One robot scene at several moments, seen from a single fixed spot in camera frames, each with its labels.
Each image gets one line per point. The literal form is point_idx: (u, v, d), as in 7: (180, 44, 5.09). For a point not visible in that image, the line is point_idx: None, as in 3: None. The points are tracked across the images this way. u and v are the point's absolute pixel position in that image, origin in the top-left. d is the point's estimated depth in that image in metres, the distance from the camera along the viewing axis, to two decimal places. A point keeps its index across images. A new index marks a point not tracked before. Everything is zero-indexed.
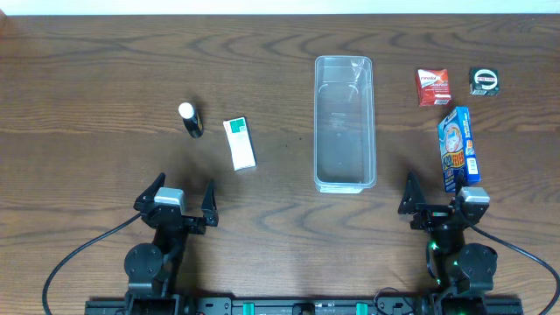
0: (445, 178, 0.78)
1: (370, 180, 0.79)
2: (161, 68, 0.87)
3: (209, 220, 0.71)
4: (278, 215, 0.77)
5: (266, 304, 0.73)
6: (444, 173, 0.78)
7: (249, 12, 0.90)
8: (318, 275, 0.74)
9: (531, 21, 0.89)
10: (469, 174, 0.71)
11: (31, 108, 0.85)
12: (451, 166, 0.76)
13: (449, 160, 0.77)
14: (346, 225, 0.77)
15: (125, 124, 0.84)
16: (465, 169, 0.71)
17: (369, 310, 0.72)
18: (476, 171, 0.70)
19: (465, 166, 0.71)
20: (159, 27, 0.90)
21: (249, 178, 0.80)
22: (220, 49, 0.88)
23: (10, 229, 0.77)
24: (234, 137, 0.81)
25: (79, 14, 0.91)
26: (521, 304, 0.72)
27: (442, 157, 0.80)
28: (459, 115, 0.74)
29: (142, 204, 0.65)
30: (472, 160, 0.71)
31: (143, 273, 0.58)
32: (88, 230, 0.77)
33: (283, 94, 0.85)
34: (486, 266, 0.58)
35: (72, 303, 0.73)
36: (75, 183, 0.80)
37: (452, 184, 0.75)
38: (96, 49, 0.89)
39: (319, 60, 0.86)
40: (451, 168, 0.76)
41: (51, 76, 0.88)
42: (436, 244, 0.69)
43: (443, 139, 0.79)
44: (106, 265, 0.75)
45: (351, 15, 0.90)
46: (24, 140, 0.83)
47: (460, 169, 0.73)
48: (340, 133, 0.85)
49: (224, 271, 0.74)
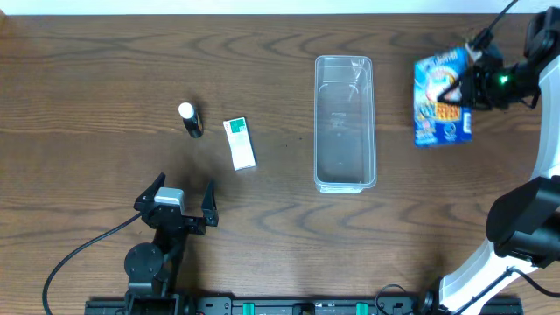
0: (418, 129, 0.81)
1: (370, 180, 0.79)
2: (161, 67, 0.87)
3: (209, 220, 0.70)
4: (278, 215, 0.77)
5: (266, 304, 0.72)
6: (418, 122, 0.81)
7: (249, 11, 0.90)
8: (318, 275, 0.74)
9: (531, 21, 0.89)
10: (465, 131, 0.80)
11: (31, 107, 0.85)
12: (435, 117, 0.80)
13: (430, 109, 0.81)
14: (346, 224, 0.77)
15: (125, 124, 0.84)
16: (459, 125, 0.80)
17: (369, 310, 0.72)
18: (469, 130, 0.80)
19: (463, 123, 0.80)
20: (158, 27, 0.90)
21: (249, 178, 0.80)
22: (220, 49, 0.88)
23: (10, 229, 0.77)
24: (234, 137, 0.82)
25: (79, 14, 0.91)
26: (521, 304, 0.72)
27: (415, 104, 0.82)
28: (454, 59, 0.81)
29: (142, 204, 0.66)
30: (467, 117, 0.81)
31: (143, 273, 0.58)
32: (88, 230, 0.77)
33: (283, 94, 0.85)
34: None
35: (71, 304, 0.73)
36: (75, 183, 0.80)
37: (430, 136, 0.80)
38: (96, 48, 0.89)
39: (319, 60, 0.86)
40: (429, 119, 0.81)
41: (50, 75, 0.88)
42: (503, 76, 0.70)
43: (423, 82, 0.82)
44: (106, 265, 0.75)
45: (351, 15, 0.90)
46: (23, 139, 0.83)
47: (450, 122, 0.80)
48: (340, 133, 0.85)
49: (224, 272, 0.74)
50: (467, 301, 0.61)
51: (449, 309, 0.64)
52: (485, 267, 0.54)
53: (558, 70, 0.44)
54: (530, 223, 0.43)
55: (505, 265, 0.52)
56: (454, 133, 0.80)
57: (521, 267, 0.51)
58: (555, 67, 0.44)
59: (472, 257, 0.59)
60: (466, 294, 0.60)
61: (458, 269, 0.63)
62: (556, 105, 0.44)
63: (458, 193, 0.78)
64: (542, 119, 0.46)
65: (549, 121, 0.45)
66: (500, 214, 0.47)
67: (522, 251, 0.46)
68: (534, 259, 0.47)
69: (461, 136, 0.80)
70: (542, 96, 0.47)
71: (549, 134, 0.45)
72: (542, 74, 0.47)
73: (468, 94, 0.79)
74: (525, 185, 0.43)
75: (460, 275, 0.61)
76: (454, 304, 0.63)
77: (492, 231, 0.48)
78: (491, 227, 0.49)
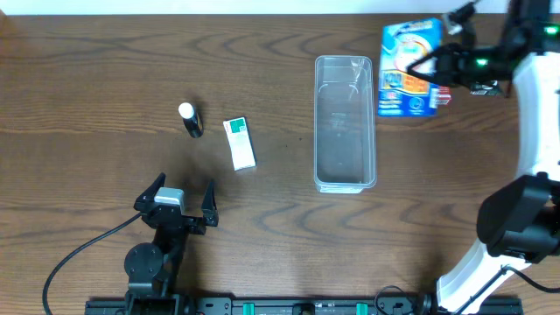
0: (382, 98, 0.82)
1: (370, 180, 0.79)
2: (161, 67, 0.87)
3: (209, 220, 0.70)
4: (278, 215, 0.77)
5: (266, 304, 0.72)
6: (383, 92, 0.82)
7: (249, 11, 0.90)
8: (318, 275, 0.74)
9: None
10: (429, 107, 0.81)
11: (31, 107, 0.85)
12: (401, 89, 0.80)
13: (397, 78, 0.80)
14: (346, 224, 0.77)
15: (125, 124, 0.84)
16: (426, 99, 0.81)
17: (369, 310, 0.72)
18: (435, 106, 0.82)
19: (429, 99, 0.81)
20: (159, 27, 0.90)
21: (249, 178, 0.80)
22: (220, 49, 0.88)
23: (10, 229, 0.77)
24: (234, 137, 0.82)
25: (79, 14, 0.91)
26: (521, 304, 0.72)
27: (382, 71, 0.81)
28: (429, 29, 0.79)
29: (142, 204, 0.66)
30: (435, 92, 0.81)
31: (143, 273, 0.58)
32: (88, 230, 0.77)
33: (283, 94, 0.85)
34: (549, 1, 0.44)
35: (71, 304, 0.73)
36: (75, 183, 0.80)
37: (394, 106, 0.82)
38: (96, 48, 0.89)
39: (319, 60, 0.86)
40: (395, 89, 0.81)
41: (50, 75, 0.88)
42: (483, 56, 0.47)
43: (392, 50, 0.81)
44: (106, 265, 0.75)
45: (351, 15, 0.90)
46: (24, 139, 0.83)
47: (415, 95, 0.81)
48: (340, 133, 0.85)
49: (224, 272, 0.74)
50: (465, 300, 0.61)
51: (449, 310, 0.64)
52: (479, 267, 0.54)
53: (532, 67, 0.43)
54: (520, 225, 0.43)
55: (499, 265, 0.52)
56: (420, 108, 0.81)
57: (516, 265, 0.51)
58: (524, 66, 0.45)
59: (465, 257, 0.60)
60: (464, 294, 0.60)
61: (455, 268, 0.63)
62: (532, 102, 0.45)
63: (458, 193, 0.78)
64: (521, 115, 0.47)
65: (527, 117, 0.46)
66: (490, 214, 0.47)
67: (515, 248, 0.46)
68: (527, 256, 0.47)
69: (425, 110, 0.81)
70: (518, 91, 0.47)
71: (528, 129, 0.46)
72: (514, 71, 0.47)
73: (445, 71, 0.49)
74: (512, 185, 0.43)
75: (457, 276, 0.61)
76: (453, 304, 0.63)
77: (483, 231, 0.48)
78: (482, 226, 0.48)
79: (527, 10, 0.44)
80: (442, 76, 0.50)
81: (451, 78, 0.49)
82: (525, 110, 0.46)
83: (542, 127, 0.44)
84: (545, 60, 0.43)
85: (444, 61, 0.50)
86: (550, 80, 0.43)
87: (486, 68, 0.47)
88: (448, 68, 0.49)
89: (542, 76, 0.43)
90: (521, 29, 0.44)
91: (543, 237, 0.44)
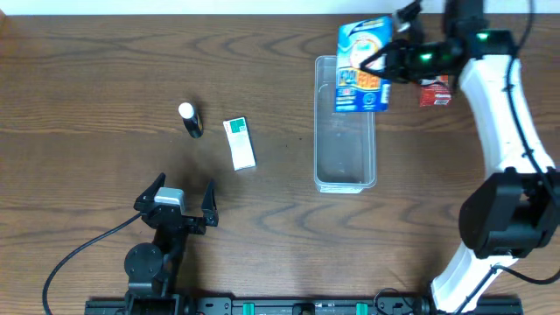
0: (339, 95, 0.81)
1: (370, 180, 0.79)
2: (162, 67, 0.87)
3: (209, 220, 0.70)
4: (278, 215, 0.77)
5: (265, 304, 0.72)
6: (339, 89, 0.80)
7: (249, 11, 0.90)
8: (317, 275, 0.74)
9: None
10: (381, 102, 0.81)
11: (31, 107, 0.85)
12: (355, 87, 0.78)
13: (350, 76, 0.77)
14: (346, 224, 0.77)
15: (125, 124, 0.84)
16: (378, 95, 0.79)
17: (369, 310, 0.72)
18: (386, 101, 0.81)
19: (381, 94, 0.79)
20: (159, 27, 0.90)
21: (249, 178, 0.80)
22: (220, 49, 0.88)
23: (10, 228, 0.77)
24: (234, 137, 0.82)
25: (78, 14, 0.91)
26: (521, 303, 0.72)
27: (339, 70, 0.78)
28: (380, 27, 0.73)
29: (142, 204, 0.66)
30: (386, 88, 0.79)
31: (143, 273, 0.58)
32: (88, 230, 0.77)
33: (283, 94, 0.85)
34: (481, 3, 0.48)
35: (71, 304, 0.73)
36: (74, 183, 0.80)
37: (350, 103, 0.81)
38: (96, 48, 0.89)
39: (319, 60, 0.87)
40: (349, 87, 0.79)
41: (50, 75, 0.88)
42: (427, 52, 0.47)
43: (347, 47, 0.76)
44: (106, 265, 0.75)
45: (351, 15, 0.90)
46: (23, 139, 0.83)
47: (368, 93, 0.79)
48: (340, 133, 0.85)
49: (224, 271, 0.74)
50: (462, 301, 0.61)
51: (448, 311, 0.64)
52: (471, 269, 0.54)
53: (475, 72, 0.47)
54: (501, 223, 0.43)
55: (488, 264, 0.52)
56: (372, 103, 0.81)
57: (506, 262, 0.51)
58: (469, 74, 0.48)
59: (454, 258, 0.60)
60: (459, 294, 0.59)
61: (446, 268, 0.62)
62: (486, 105, 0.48)
63: (458, 193, 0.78)
64: (479, 120, 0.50)
65: (484, 121, 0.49)
66: (472, 216, 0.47)
67: (501, 248, 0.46)
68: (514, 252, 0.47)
69: (377, 106, 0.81)
70: (472, 99, 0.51)
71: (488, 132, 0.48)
72: (463, 80, 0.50)
73: (393, 66, 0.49)
74: (486, 183, 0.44)
75: (450, 276, 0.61)
76: (451, 305, 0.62)
77: (468, 234, 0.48)
78: (465, 229, 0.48)
79: (463, 11, 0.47)
80: (389, 72, 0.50)
81: (398, 73, 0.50)
82: (481, 114, 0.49)
83: (499, 124, 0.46)
84: (486, 63, 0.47)
85: (390, 57, 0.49)
86: (494, 80, 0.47)
87: (429, 63, 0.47)
88: (395, 63, 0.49)
89: (486, 78, 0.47)
90: (458, 38, 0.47)
91: (525, 232, 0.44)
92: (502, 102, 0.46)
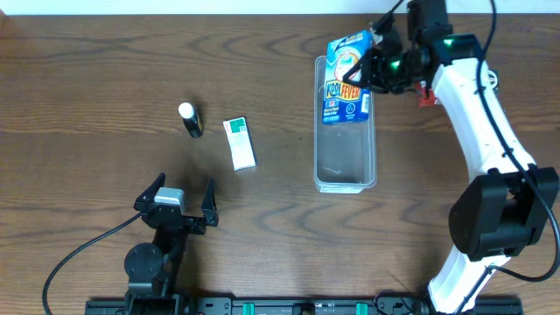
0: (325, 108, 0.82)
1: (370, 180, 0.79)
2: (161, 67, 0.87)
3: (209, 220, 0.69)
4: (278, 215, 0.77)
5: (265, 304, 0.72)
6: (326, 101, 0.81)
7: (249, 11, 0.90)
8: (317, 275, 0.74)
9: (533, 21, 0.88)
10: (362, 112, 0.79)
11: (31, 107, 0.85)
12: (338, 97, 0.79)
13: (335, 88, 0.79)
14: (346, 224, 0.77)
15: (125, 124, 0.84)
16: (358, 106, 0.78)
17: (369, 310, 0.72)
18: (367, 110, 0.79)
19: (360, 103, 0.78)
20: (159, 27, 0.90)
21: (249, 178, 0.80)
22: (220, 49, 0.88)
23: (10, 228, 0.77)
24: (234, 137, 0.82)
25: (79, 13, 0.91)
26: (521, 303, 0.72)
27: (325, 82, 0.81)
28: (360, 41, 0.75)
29: (141, 204, 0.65)
30: (367, 98, 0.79)
31: (143, 273, 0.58)
32: (88, 230, 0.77)
33: (284, 94, 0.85)
34: (443, 17, 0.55)
35: (72, 304, 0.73)
36: (74, 183, 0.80)
37: (333, 115, 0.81)
38: (96, 48, 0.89)
39: (319, 60, 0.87)
40: (334, 98, 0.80)
41: (50, 75, 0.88)
42: (395, 59, 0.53)
43: (332, 61, 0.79)
44: (106, 265, 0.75)
45: (350, 15, 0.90)
46: (23, 139, 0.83)
47: (350, 103, 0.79)
48: (340, 133, 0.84)
49: (223, 271, 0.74)
50: (461, 300, 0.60)
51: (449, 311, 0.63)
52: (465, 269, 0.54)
53: (445, 77, 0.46)
54: (492, 223, 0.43)
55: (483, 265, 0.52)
56: (354, 113, 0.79)
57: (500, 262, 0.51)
58: (438, 80, 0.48)
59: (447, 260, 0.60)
60: (458, 294, 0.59)
61: (442, 269, 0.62)
62: (459, 110, 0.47)
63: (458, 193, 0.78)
64: (455, 124, 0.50)
65: (460, 125, 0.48)
66: (461, 220, 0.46)
67: (495, 249, 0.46)
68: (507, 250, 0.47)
69: (358, 116, 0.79)
70: (445, 104, 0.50)
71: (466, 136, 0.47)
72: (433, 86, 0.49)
73: (366, 74, 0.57)
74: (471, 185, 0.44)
75: (446, 276, 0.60)
76: (451, 305, 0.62)
77: (459, 239, 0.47)
78: (457, 234, 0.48)
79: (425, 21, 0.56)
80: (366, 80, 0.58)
81: (373, 81, 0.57)
82: (457, 118, 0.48)
83: (476, 128, 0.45)
84: (454, 68, 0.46)
85: (366, 68, 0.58)
86: (465, 84, 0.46)
87: (398, 68, 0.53)
88: (367, 72, 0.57)
89: (456, 82, 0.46)
90: (426, 47, 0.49)
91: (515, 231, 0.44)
92: (477, 106, 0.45)
